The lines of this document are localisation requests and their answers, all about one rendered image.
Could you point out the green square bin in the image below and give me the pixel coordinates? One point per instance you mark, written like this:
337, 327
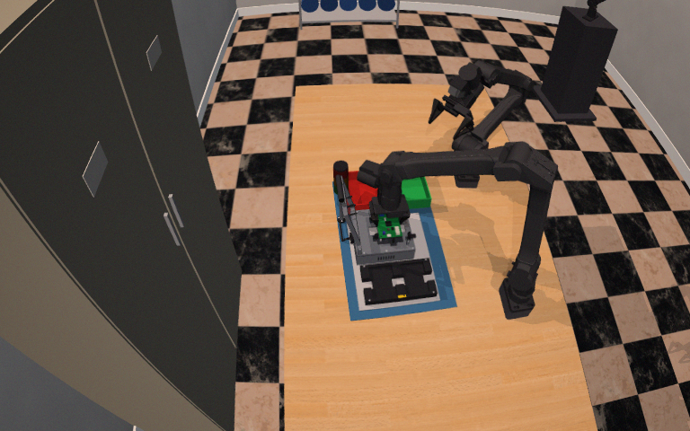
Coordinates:
416, 188

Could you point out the red bin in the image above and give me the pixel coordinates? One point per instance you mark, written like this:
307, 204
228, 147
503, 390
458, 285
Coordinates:
360, 192

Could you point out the green circuit board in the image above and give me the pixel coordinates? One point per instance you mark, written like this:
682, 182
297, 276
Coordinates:
388, 227

